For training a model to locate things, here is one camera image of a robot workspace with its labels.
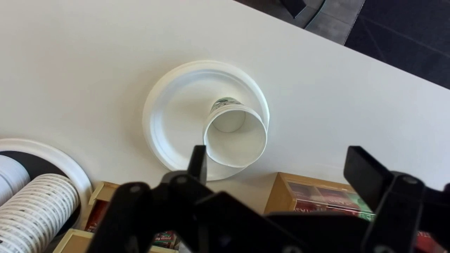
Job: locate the wooden condiment organizer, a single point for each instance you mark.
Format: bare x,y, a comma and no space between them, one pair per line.
100,197

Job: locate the white plate under cup stacks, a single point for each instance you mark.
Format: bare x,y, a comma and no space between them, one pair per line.
70,163

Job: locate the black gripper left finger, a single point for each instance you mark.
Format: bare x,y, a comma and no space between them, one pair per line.
154,215

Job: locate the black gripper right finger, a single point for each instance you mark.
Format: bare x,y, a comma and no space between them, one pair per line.
402,211

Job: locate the small white paper plate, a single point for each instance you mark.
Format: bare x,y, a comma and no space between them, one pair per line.
177,107

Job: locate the tall patterned cup stack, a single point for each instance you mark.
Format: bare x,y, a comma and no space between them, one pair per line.
36,211

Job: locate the wooden tea bag box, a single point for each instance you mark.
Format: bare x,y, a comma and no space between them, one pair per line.
281,197

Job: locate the white lid stack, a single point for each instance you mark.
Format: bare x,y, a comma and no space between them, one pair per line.
11,177

